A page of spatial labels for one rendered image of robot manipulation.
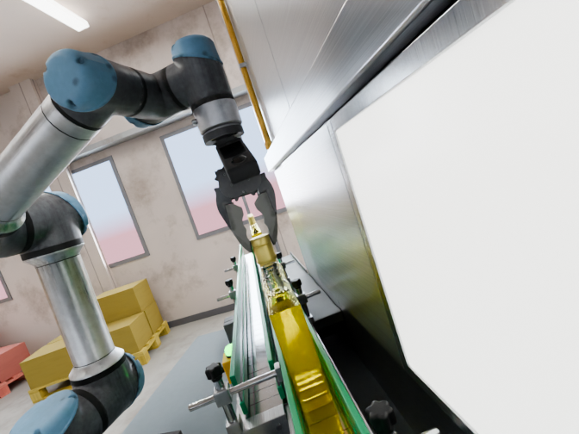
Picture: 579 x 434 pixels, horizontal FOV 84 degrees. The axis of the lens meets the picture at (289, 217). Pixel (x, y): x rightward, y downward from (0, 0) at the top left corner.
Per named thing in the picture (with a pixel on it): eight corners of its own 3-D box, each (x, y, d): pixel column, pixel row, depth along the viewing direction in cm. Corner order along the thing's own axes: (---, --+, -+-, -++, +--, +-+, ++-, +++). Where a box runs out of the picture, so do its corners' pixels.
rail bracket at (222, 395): (295, 411, 56) (272, 346, 55) (202, 450, 54) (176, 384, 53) (293, 400, 59) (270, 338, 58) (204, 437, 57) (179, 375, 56)
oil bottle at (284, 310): (333, 402, 56) (295, 288, 54) (303, 415, 55) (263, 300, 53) (325, 384, 62) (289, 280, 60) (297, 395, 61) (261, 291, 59)
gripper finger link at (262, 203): (284, 233, 62) (262, 190, 61) (289, 237, 56) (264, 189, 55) (270, 241, 61) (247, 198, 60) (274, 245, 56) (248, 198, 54)
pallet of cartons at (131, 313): (181, 327, 403) (159, 273, 396) (133, 377, 305) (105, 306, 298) (91, 352, 423) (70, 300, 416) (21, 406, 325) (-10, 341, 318)
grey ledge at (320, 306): (351, 341, 92) (339, 305, 91) (322, 353, 91) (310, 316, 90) (296, 269, 186) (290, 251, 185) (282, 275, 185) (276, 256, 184)
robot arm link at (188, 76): (182, 61, 59) (221, 40, 57) (202, 119, 60) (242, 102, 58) (154, 47, 52) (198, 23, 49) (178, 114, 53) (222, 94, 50)
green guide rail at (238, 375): (248, 413, 60) (233, 375, 59) (243, 416, 60) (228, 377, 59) (244, 254, 233) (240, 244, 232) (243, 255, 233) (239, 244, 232)
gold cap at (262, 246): (277, 258, 54) (270, 233, 54) (258, 265, 54) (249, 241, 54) (276, 255, 58) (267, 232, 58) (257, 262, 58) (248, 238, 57)
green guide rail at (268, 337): (286, 398, 61) (272, 359, 60) (281, 399, 61) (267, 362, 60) (254, 251, 234) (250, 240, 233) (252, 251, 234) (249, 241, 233)
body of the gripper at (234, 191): (264, 192, 62) (243, 132, 61) (267, 190, 54) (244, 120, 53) (225, 205, 61) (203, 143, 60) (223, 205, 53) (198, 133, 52)
